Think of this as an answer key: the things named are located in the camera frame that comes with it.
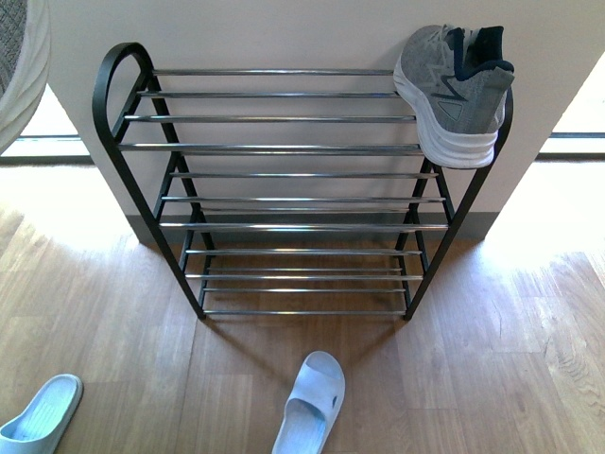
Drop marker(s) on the light blue slipper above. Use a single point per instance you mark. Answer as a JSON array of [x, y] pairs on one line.
[[312, 406], [40, 426]]

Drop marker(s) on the grey knit sneaker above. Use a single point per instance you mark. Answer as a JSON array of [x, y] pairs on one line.
[[456, 81], [25, 63]]

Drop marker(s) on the black metal shoe rack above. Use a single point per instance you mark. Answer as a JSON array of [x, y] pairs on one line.
[[281, 191]]

